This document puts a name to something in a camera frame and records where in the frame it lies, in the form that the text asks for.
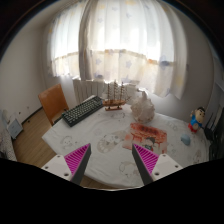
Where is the light blue computer mouse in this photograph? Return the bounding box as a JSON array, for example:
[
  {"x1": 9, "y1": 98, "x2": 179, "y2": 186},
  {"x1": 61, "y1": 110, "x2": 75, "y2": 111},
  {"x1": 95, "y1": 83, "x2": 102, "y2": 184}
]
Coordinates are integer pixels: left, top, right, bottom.
[{"x1": 181, "y1": 134, "x2": 191, "y2": 145}]

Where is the black computer keyboard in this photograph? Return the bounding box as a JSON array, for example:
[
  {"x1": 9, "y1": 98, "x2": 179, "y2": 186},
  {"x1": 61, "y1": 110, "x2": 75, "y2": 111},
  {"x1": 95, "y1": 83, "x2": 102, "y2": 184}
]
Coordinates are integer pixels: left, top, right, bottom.
[{"x1": 62, "y1": 96, "x2": 103, "y2": 127}]

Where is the orange wooden chair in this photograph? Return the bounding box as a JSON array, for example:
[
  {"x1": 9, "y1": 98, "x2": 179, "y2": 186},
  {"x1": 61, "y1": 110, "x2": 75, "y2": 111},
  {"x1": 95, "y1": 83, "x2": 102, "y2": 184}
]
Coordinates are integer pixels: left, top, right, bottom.
[{"x1": 38, "y1": 84, "x2": 69, "y2": 125}]

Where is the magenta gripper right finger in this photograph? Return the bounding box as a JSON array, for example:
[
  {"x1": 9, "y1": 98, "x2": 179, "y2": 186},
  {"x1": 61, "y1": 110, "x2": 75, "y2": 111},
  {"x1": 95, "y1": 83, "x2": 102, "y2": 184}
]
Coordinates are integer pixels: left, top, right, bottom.
[{"x1": 132, "y1": 144, "x2": 159, "y2": 185}]

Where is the white cartoon tablecloth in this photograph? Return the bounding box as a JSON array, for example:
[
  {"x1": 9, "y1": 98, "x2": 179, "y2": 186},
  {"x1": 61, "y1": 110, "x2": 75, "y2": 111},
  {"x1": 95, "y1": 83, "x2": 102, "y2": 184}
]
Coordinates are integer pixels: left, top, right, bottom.
[{"x1": 43, "y1": 105, "x2": 209, "y2": 188}]

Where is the wooden model sailing ship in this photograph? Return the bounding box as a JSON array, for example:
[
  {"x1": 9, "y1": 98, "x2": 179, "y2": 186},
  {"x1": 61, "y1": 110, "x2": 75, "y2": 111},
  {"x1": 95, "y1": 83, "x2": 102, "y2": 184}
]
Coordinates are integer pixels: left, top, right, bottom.
[{"x1": 102, "y1": 81, "x2": 130, "y2": 111}]

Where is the cartoon boy figurine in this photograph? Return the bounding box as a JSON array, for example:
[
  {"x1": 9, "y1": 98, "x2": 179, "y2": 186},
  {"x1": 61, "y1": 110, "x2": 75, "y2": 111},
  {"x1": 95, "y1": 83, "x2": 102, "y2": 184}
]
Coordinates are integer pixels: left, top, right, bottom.
[{"x1": 188, "y1": 107, "x2": 205, "y2": 133}]

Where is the white floor appliance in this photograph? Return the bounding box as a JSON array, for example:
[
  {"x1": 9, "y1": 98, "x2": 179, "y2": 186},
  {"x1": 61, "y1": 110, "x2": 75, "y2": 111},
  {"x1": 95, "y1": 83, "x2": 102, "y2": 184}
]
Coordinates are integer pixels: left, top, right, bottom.
[{"x1": 8, "y1": 119, "x2": 23, "y2": 139}]

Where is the white radiator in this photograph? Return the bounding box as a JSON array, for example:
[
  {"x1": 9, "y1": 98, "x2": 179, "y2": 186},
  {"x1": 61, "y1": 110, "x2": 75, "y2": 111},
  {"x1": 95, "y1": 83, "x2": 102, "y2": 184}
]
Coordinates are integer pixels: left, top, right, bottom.
[{"x1": 72, "y1": 77, "x2": 138, "y2": 105}]

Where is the large white conch shell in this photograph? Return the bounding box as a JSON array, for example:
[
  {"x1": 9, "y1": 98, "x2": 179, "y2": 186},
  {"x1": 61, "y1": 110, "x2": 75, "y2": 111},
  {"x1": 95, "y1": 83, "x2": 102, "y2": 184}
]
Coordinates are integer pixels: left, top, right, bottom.
[{"x1": 131, "y1": 91, "x2": 155, "y2": 123}]

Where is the sheer white star curtain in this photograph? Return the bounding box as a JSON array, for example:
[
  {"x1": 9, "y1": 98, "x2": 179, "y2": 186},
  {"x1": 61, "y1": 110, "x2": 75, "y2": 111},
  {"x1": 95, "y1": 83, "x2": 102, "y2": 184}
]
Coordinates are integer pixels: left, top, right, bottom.
[{"x1": 46, "y1": 0, "x2": 188, "y2": 98}]

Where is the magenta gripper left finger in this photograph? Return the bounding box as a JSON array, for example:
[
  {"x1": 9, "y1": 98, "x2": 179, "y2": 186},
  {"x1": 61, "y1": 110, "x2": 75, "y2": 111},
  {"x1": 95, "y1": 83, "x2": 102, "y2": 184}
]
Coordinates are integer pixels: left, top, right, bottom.
[{"x1": 65, "y1": 144, "x2": 91, "y2": 185}]

